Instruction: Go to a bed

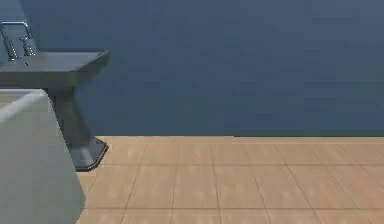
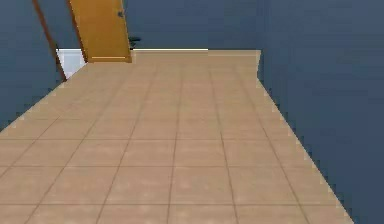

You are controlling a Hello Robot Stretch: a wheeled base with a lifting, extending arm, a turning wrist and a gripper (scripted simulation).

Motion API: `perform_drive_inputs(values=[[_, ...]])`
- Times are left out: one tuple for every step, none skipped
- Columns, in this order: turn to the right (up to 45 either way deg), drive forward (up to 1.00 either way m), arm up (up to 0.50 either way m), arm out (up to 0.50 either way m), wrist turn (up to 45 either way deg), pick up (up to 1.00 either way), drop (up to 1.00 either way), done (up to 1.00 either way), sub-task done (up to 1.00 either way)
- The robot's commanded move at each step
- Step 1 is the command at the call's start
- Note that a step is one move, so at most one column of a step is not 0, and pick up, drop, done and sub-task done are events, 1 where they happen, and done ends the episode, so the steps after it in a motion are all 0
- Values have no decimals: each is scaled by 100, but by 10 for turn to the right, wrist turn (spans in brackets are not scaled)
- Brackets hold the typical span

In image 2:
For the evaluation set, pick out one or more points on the orange wooden room door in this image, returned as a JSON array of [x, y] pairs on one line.
[[100, 30]]

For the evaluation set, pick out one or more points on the brown wooden door frame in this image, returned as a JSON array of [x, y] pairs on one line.
[[50, 40]]

